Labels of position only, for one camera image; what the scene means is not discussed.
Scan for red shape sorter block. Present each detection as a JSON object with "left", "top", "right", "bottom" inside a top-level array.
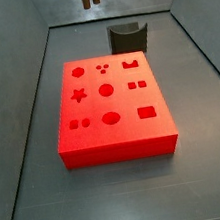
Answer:
[{"left": 58, "top": 51, "right": 178, "bottom": 169}]

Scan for dark grey curved block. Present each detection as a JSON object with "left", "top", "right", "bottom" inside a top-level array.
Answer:
[{"left": 107, "top": 22, "right": 148, "bottom": 55}]

